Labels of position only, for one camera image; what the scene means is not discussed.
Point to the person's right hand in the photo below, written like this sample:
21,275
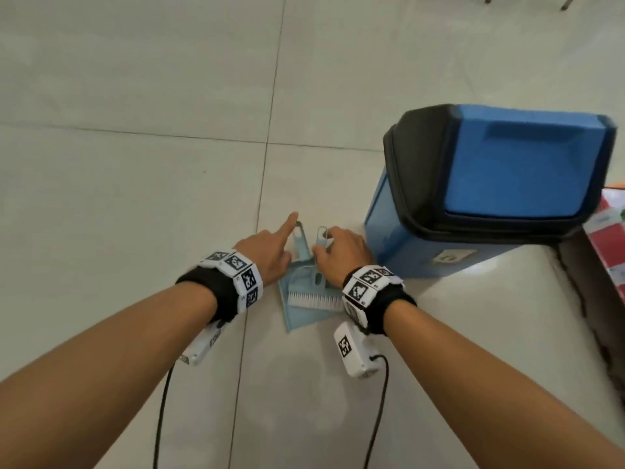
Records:
346,253

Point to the person's left hand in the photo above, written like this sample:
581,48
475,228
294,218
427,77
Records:
266,253

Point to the person's right fingers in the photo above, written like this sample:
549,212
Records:
326,244

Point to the light blue hand brush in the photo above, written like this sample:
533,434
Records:
315,300

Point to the person's left forearm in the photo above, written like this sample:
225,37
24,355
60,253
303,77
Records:
107,366

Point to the person's right forearm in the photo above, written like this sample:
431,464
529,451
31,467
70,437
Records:
488,385

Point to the light blue dustpan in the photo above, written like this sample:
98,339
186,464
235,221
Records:
301,283

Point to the black wristband with marker blocks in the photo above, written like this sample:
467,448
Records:
229,283
371,293

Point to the blue trash bin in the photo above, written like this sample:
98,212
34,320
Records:
517,166

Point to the red and green patterned sheet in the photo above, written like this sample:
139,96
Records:
610,239

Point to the metal chair leg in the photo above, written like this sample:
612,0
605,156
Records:
569,1

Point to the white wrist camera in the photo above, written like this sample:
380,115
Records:
356,351
202,344

